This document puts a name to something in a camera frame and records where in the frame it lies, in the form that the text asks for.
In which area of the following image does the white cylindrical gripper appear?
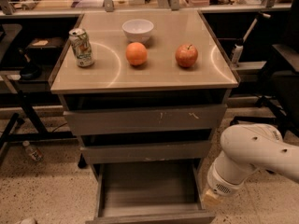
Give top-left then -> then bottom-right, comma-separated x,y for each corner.
203,164 -> 244,206

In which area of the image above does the grey bottom drawer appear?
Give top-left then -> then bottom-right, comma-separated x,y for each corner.
86,160 -> 215,224

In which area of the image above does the grey drawer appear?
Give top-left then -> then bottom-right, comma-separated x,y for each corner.
81,129 -> 211,164
64,104 -> 227,135
86,160 -> 215,224

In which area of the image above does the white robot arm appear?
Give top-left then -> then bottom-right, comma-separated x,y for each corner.
202,124 -> 299,206

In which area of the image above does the grey middle drawer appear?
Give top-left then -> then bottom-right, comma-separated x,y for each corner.
81,129 -> 211,164

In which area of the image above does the grey drawer cabinet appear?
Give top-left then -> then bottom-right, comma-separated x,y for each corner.
48,8 -> 241,170

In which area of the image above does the grey top drawer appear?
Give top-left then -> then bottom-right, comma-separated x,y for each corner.
64,104 -> 227,135

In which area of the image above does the black office chair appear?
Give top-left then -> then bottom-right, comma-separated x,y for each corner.
231,0 -> 299,136

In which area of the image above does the red apple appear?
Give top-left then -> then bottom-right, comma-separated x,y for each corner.
175,44 -> 198,68

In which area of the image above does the orange fruit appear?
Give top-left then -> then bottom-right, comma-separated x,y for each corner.
125,42 -> 148,65

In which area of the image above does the plastic bottle on floor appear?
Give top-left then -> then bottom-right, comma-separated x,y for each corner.
22,141 -> 43,161

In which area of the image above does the white bowl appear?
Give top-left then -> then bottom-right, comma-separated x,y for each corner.
122,19 -> 154,43

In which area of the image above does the green white soda can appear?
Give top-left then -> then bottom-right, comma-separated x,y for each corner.
69,28 -> 94,67

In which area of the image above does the black round object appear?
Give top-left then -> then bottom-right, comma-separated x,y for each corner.
19,49 -> 41,80

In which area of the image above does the black box on shelf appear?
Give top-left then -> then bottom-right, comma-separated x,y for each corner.
26,37 -> 64,63

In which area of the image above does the white handled tool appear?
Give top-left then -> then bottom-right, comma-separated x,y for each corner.
230,12 -> 271,65

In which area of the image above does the black table leg frame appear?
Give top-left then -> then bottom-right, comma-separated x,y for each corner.
0,75 -> 77,151

